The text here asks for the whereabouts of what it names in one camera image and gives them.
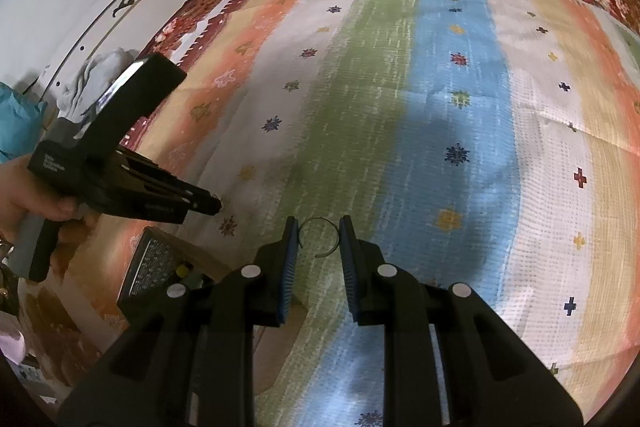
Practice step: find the teal cloth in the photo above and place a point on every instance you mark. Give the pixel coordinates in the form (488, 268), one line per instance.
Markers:
(20, 122)

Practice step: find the black dotted pad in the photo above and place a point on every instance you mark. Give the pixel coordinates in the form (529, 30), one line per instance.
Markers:
(147, 267)

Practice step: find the striped patterned mat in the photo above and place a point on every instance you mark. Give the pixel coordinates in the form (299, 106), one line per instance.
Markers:
(400, 132)

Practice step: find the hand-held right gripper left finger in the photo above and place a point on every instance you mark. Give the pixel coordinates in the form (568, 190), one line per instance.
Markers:
(289, 267)

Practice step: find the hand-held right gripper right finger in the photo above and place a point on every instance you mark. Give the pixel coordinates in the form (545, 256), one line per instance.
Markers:
(350, 267)

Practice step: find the cardboard box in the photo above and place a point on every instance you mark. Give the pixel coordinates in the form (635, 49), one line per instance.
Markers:
(280, 347)

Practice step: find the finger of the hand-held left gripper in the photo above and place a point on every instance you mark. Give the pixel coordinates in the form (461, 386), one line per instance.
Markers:
(170, 187)

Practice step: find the white crumpled paper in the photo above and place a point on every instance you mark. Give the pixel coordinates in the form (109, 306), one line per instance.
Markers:
(12, 342)

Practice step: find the grey cloth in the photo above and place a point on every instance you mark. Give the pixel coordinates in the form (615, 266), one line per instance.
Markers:
(95, 77)

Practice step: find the person's left hand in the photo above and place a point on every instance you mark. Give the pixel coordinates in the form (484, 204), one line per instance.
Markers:
(25, 192)

